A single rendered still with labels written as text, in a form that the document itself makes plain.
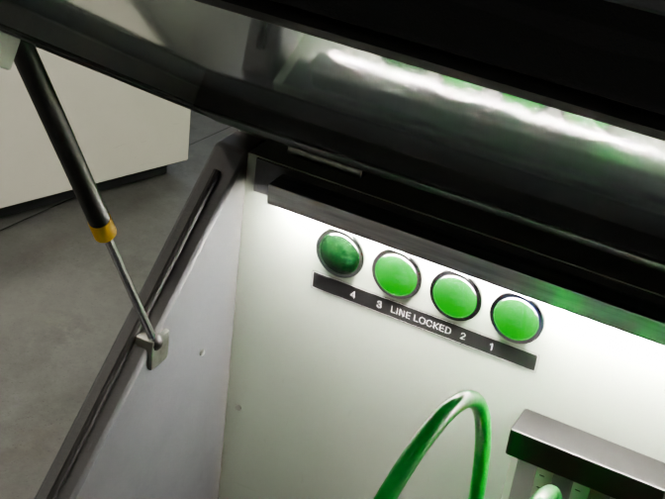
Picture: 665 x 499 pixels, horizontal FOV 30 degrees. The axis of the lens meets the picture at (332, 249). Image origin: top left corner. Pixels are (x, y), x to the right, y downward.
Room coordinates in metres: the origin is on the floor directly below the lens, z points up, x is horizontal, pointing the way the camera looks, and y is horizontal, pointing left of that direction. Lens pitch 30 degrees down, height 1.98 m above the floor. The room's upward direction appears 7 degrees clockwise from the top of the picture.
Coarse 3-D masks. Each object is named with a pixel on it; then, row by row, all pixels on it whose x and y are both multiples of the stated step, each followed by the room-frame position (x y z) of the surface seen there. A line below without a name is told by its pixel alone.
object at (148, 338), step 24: (24, 48) 0.79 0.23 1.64; (24, 72) 0.79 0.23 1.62; (48, 96) 0.81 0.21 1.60; (48, 120) 0.81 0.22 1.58; (72, 144) 0.83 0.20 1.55; (72, 168) 0.83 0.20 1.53; (96, 192) 0.85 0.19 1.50; (96, 216) 0.85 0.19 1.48; (96, 240) 0.86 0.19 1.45; (120, 264) 0.88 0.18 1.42; (144, 312) 0.91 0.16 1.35; (144, 336) 0.93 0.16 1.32; (168, 336) 0.94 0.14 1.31
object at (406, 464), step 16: (448, 400) 0.74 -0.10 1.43; (464, 400) 0.75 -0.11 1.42; (480, 400) 0.78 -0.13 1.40; (432, 416) 0.71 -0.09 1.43; (448, 416) 0.72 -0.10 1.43; (480, 416) 0.81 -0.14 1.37; (432, 432) 0.70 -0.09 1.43; (480, 432) 0.82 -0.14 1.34; (416, 448) 0.68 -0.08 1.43; (480, 448) 0.83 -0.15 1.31; (400, 464) 0.66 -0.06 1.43; (416, 464) 0.67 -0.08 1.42; (480, 464) 0.84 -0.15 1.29; (384, 480) 0.65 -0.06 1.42; (400, 480) 0.65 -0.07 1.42; (480, 480) 0.85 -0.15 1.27; (384, 496) 0.64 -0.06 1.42; (480, 496) 0.85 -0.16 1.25
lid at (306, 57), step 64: (0, 0) 0.72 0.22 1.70; (64, 0) 0.58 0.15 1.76; (128, 0) 0.47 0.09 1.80; (192, 0) 0.40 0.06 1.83; (256, 0) 0.24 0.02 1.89; (320, 0) 0.23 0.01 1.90; (384, 0) 0.23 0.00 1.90; (448, 0) 0.22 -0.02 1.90; (512, 0) 0.22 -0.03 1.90; (576, 0) 0.22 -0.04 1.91; (640, 0) 0.14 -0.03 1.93; (0, 64) 0.76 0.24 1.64; (128, 64) 0.84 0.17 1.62; (192, 64) 0.70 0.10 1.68; (256, 64) 0.55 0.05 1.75; (320, 64) 0.46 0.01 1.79; (384, 64) 0.39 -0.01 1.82; (448, 64) 0.22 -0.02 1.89; (512, 64) 0.21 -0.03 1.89; (576, 64) 0.21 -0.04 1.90; (640, 64) 0.21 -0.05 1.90; (256, 128) 0.90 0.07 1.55; (320, 128) 0.88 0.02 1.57; (384, 128) 0.66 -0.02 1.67; (448, 128) 0.52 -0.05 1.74; (512, 128) 0.44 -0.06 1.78; (576, 128) 0.37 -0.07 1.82; (640, 128) 0.21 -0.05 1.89; (448, 192) 0.83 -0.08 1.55; (512, 192) 0.82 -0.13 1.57; (576, 192) 0.63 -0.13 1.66; (640, 192) 0.50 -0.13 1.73; (640, 256) 0.77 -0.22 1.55
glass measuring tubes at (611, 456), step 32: (544, 416) 0.92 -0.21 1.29; (512, 448) 0.90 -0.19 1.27; (544, 448) 0.88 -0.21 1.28; (576, 448) 0.88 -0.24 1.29; (608, 448) 0.89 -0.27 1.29; (512, 480) 0.92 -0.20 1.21; (544, 480) 0.91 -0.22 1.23; (576, 480) 0.87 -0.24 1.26; (608, 480) 0.86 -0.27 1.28; (640, 480) 0.85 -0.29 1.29
